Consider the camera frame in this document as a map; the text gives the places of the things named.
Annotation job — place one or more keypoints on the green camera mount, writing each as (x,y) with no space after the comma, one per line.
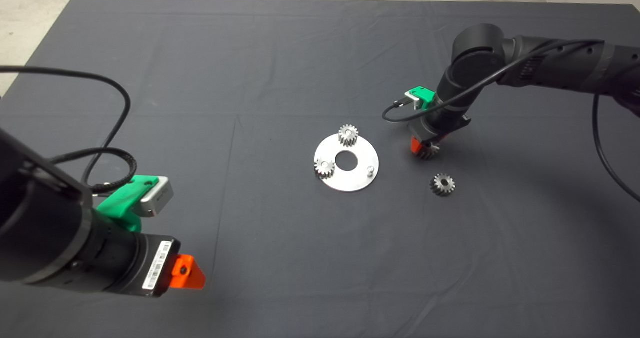
(426,97)
(117,208)

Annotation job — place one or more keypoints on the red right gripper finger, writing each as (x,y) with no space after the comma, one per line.
(415,146)
(442,138)

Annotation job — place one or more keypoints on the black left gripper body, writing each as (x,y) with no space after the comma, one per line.
(152,263)

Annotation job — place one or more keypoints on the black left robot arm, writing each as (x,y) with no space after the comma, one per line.
(40,228)

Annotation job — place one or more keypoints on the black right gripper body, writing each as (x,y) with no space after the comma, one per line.
(435,132)

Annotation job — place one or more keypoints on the small steel gear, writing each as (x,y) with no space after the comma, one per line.
(436,188)
(320,172)
(342,138)

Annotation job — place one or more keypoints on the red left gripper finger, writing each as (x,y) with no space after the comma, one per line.
(190,275)

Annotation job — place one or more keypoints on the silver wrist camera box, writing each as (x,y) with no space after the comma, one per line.
(157,198)
(412,97)

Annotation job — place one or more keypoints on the large steel gear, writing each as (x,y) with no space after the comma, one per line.
(429,152)

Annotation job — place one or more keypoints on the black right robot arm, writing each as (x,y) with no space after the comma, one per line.
(550,60)

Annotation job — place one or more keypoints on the round metal plate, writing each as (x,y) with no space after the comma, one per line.
(350,180)

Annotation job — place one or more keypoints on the dark grey table cloth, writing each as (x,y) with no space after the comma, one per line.
(275,253)

